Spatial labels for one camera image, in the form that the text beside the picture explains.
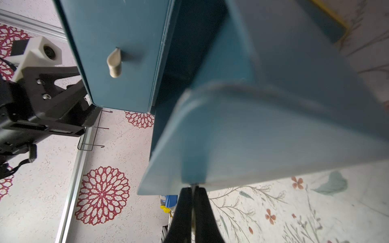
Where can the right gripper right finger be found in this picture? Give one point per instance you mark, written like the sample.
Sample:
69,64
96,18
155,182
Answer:
205,225

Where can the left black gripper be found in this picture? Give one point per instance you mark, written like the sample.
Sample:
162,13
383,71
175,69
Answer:
34,108

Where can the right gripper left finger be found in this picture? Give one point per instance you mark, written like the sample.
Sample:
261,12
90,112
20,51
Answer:
180,229

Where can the teal top drawer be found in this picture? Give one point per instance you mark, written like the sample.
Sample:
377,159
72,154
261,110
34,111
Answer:
119,47

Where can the teal drawer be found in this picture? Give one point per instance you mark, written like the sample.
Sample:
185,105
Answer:
285,104
119,47

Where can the teal three-drawer cabinet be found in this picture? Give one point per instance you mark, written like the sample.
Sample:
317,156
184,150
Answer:
197,32

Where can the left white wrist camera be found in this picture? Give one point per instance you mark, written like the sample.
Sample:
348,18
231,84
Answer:
33,52

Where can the black wire wall rack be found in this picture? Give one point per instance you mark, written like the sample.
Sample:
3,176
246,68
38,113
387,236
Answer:
88,141

